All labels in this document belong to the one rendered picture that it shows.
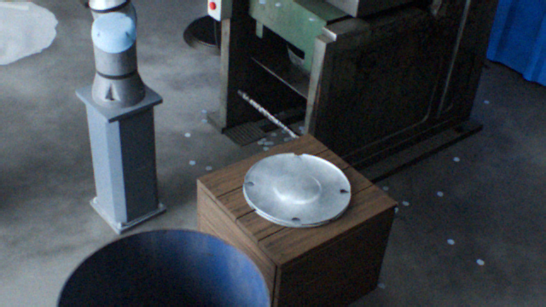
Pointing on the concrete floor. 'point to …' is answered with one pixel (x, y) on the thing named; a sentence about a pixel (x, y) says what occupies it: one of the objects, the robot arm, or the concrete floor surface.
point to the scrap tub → (165, 273)
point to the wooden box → (253, 231)
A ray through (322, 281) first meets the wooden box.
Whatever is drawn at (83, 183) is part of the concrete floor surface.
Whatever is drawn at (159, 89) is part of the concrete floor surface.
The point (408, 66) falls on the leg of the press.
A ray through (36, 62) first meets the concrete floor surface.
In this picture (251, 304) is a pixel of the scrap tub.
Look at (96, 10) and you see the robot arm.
